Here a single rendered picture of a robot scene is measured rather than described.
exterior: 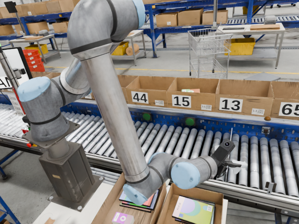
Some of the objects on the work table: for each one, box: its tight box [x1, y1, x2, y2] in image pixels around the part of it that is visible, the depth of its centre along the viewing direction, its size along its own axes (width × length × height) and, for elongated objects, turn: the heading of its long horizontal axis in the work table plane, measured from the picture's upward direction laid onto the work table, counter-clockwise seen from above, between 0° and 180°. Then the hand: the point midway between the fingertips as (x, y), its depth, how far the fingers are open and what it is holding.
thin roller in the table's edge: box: [92, 170, 119, 180], centre depth 146 cm, size 2×28×2 cm, turn 79°
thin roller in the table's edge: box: [90, 167, 121, 177], centre depth 148 cm, size 2×28×2 cm, turn 79°
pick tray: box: [91, 172, 167, 224], centre depth 114 cm, size 28×38×10 cm
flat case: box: [119, 190, 156, 208], centre depth 123 cm, size 14×19×2 cm
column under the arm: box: [39, 141, 105, 212], centre depth 128 cm, size 26×26×33 cm
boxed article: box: [112, 212, 134, 224], centre depth 111 cm, size 6×10×5 cm, turn 82°
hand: (232, 153), depth 96 cm, fingers open, 14 cm apart
